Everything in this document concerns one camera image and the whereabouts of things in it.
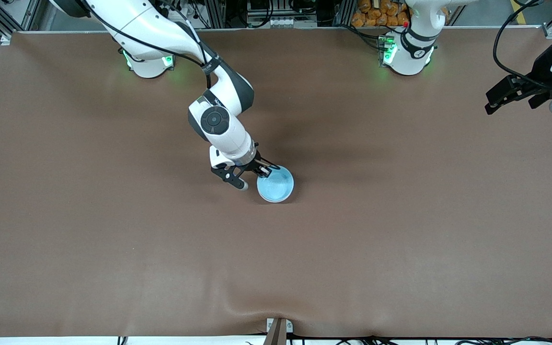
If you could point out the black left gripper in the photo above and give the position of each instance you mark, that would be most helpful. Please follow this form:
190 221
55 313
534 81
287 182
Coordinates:
539 74

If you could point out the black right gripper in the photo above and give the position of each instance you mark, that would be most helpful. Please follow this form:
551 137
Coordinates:
255 165

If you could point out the blue bowl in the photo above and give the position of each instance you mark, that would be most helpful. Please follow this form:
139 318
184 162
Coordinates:
276 187

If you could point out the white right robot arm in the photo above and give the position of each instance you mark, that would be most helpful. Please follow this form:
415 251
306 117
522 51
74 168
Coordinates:
223 129

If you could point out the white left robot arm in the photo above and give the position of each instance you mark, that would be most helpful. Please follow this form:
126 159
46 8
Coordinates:
412 52

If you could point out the brown table mat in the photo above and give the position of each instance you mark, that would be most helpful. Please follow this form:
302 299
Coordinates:
276 263

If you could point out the grey control box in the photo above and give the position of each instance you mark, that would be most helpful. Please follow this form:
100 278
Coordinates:
281 14

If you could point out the bag of orange items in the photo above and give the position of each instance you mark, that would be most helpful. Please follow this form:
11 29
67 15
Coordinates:
379 14

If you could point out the white power strip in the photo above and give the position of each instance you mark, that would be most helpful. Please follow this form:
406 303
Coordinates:
175 9

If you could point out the silver table bracket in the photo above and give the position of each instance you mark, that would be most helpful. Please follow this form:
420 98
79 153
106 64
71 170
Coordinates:
289 326

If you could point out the brown wooden post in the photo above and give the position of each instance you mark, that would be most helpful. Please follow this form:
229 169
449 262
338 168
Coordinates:
276 335

